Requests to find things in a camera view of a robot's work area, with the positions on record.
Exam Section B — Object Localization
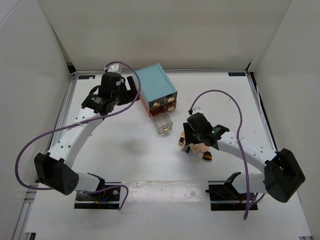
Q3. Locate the gold black lipstick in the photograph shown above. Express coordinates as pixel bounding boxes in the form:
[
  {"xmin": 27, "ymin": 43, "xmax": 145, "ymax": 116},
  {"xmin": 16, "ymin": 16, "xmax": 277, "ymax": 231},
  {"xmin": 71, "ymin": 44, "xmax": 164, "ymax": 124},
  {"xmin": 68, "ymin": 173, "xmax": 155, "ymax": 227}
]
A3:
[{"xmin": 178, "ymin": 131, "xmax": 185, "ymax": 146}]

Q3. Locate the peach makeup sponge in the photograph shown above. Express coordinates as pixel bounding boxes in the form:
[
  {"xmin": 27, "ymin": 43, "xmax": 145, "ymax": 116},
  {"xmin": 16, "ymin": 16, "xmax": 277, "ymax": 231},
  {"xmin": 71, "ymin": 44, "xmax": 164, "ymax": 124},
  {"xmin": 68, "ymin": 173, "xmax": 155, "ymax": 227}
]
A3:
[{"xmin": 189, "ymin": 143, "xmax": 210, "ymax": 154}]

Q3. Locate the teal and orange drawer box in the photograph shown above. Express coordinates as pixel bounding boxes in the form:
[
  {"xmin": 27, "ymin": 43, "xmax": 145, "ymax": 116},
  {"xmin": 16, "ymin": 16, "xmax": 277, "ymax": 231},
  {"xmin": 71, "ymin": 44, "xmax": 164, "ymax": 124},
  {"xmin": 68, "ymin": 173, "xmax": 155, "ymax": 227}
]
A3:
[{"xmin": 136, "ymin": 63, "xmax": 178, "ymax": 115}]

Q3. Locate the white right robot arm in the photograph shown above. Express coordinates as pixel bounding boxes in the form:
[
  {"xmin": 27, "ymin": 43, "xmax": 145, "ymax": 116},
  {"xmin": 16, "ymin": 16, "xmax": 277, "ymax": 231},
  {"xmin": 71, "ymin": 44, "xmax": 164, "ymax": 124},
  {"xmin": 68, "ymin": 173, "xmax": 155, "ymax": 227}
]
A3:
[{"xmin": 183, "ymin": 112, "xmax": 306, "ymax": 203}]

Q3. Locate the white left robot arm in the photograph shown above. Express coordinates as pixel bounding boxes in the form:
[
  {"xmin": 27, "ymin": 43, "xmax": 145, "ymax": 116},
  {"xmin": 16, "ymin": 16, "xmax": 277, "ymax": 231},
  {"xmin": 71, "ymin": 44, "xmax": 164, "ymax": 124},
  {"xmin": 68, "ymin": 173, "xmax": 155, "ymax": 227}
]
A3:
[{"xmin": 34, "ymin": 72, "xmax": 138, "ymax": 200}]

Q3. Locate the pink makeup pencil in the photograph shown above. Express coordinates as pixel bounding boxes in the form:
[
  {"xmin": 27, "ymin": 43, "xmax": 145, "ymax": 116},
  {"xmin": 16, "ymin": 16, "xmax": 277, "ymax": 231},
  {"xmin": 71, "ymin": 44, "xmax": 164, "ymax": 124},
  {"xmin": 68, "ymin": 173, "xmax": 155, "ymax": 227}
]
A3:
[{"xmin": 180, "ymin": 143, "xmax": 186, "ymax": 152}]

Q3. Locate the black orange kabuki brush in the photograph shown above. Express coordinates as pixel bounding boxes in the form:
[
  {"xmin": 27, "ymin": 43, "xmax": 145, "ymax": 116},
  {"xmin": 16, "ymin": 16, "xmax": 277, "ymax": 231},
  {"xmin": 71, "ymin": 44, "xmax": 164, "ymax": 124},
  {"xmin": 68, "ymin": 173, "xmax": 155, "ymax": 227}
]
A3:
[{"xmin": 202, "ymin": 151, "xmax": 213, "ymax": 161}]

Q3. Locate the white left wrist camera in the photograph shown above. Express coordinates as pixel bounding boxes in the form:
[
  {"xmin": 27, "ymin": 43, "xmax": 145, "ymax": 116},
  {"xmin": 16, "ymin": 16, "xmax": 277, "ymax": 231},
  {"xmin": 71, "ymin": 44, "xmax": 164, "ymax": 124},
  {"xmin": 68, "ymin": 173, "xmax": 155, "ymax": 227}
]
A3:
[{"xmin": 104, "ymin": 63, "xmax": 121, "ymax": 74}]

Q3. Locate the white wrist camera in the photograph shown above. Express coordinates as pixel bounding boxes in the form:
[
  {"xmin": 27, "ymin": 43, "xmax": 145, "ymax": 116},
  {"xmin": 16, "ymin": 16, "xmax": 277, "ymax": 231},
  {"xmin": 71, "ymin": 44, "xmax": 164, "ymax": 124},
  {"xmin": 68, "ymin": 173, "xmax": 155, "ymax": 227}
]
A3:
[
  {"xmin": 104, "ymin": 63, "xmax": 121, "ymax": 74},
  {"xmin": 188, "ymin": 107, "xmax": 204, "ymax": 116}
]

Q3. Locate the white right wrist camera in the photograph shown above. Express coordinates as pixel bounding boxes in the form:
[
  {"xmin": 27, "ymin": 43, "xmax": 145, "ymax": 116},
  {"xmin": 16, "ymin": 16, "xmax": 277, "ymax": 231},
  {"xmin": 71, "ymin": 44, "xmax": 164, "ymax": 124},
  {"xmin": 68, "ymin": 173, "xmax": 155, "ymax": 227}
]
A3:
[{"xmin": 188, "ymin": 107, "xmax": 204, "ymax": 116}]

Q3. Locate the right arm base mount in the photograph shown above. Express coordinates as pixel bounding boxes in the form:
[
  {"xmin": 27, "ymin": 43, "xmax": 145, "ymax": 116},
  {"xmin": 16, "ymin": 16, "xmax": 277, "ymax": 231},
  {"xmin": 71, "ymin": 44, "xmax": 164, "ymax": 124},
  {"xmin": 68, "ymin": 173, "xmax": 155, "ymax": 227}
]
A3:
[{"xmin": 205, "ymin": 184, "xmax": 247, "ymax": 212}]

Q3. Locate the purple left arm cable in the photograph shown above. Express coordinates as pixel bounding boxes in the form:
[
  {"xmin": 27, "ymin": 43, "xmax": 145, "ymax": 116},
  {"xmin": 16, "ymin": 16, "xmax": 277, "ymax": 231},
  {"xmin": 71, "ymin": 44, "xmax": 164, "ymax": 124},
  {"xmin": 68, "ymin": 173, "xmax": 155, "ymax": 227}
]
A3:
[{"xmin": 14, "ymin": 60, "xmax": 142, "ymax": 210}]

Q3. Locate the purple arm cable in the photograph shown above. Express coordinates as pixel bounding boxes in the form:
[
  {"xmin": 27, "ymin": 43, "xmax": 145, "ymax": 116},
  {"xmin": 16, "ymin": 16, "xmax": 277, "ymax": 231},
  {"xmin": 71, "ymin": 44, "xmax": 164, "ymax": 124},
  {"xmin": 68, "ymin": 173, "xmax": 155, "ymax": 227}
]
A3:
[
  {"xmin": 187, "ymin": 89, "xmax": 265, "ymax": 221},
  {"xmin": 14, "ymin": 60, "xmax": 142, "ymax": 210}
]

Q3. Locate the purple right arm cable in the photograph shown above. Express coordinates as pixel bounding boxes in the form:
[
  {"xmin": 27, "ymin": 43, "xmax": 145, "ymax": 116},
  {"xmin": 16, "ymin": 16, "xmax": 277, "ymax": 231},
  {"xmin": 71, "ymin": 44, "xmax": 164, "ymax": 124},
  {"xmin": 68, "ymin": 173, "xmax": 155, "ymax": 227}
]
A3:
[{"xmin": 187, "ymin": 89, "xmax": 265, "ymax": 221}]

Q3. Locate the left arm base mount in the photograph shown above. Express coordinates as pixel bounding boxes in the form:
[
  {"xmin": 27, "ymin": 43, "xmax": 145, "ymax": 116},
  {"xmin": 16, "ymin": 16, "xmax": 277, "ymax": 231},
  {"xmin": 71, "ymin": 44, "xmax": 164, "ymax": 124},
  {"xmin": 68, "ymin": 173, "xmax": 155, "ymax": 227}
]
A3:
[{"xmin": 74, "ymin": 182, "xmax": 121, "ymax": 210}]

